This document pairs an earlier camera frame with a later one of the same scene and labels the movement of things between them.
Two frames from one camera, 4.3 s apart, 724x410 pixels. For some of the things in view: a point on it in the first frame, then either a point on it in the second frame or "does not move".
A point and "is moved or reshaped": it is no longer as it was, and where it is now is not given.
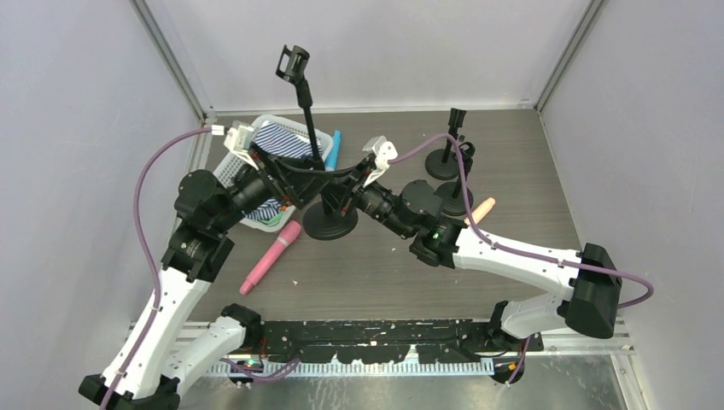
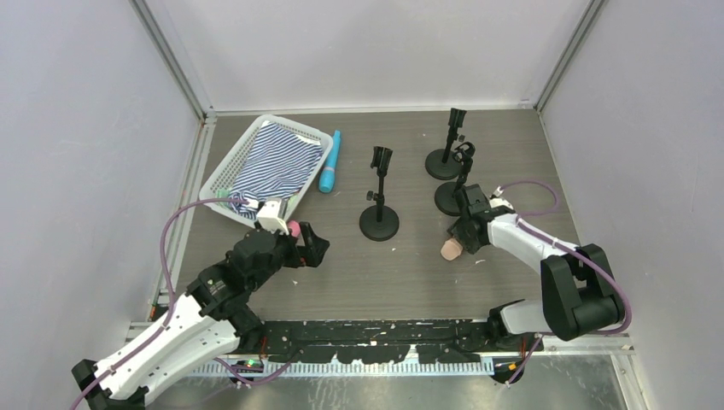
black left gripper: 269,181 to 302,248
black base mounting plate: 368,342 does not move
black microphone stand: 319,221 is moved or reshaped
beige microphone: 479,213 is moved or reshaped
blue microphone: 331,161 does not move
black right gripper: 351,189 to 460,234
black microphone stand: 440,164 does not move
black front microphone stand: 451,194 does not move
